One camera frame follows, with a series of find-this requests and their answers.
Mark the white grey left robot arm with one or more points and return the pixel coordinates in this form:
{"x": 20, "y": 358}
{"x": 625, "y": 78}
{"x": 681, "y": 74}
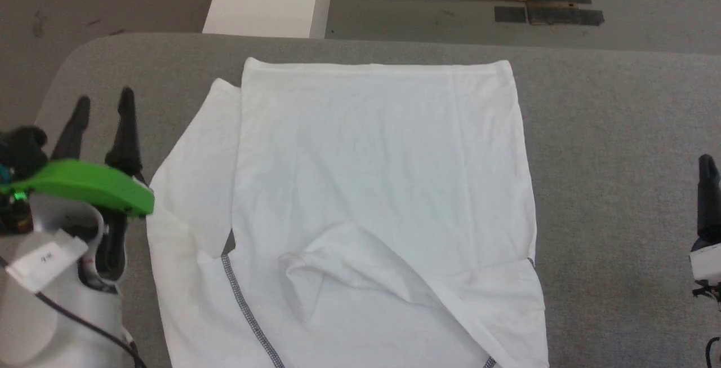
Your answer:
{"x": 39, "y": 328}

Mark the white paper label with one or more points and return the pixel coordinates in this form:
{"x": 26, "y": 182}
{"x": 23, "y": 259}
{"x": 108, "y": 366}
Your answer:
{"x": 45, "y": 258}

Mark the large black floor mat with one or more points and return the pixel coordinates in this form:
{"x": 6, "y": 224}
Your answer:
{"x": 566, "y": 16}

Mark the small black floor mat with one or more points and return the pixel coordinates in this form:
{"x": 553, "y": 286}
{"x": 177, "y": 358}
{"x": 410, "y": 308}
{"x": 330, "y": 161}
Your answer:
{"x": 510, "y": 14}

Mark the white garment with grey stitching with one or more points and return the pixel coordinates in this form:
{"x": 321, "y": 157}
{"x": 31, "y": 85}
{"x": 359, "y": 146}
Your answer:
{"x": 383, "y": 187}

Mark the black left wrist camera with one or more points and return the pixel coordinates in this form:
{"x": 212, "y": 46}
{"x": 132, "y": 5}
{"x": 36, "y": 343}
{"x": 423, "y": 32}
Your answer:
{"x": 19, "y": 148}

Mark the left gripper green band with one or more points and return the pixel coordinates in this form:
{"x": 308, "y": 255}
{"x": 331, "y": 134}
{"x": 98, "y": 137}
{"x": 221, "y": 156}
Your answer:
{"x": 84, "y": 185}

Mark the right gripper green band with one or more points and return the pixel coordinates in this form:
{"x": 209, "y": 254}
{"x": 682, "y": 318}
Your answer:
{"x": 708, "y": 266}

